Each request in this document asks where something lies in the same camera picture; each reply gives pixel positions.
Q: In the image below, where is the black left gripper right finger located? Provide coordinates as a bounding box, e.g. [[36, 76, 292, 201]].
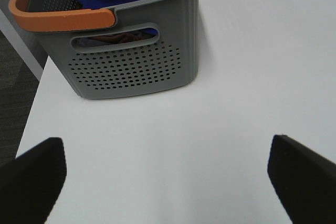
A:
[[267, 135, 335, 223]]

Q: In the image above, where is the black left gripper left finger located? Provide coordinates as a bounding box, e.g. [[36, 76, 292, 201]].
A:
[[1, 137, 67, 223]]

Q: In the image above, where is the brown towel in basket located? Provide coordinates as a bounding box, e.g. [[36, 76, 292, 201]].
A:
[[74, 31, 153, 47]]

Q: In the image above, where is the grey perforated plastic basket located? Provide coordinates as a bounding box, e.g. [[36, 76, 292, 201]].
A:
[[8, 0, 198, 100]]

